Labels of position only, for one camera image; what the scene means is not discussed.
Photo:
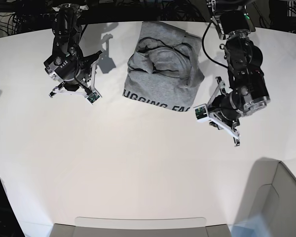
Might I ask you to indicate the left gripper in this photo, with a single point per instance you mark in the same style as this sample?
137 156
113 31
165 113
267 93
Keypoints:
229 108

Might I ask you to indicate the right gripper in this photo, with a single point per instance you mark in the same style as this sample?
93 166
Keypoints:
72 70

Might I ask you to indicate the grey T-shirt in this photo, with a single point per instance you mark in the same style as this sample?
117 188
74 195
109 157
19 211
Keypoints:
164 68

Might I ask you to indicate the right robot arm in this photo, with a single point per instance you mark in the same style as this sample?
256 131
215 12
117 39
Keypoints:
66 27

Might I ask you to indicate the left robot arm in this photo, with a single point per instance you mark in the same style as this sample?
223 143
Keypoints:
246 79

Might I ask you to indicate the grey plastic bin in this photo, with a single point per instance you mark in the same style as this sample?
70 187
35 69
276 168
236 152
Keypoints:
268 207

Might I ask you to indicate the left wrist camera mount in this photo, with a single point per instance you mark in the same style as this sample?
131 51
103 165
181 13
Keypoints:
203 115

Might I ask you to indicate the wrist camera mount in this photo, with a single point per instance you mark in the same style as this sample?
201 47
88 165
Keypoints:
203 115
91 94

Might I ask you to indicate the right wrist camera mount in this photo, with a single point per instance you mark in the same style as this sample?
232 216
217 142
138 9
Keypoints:
91 94

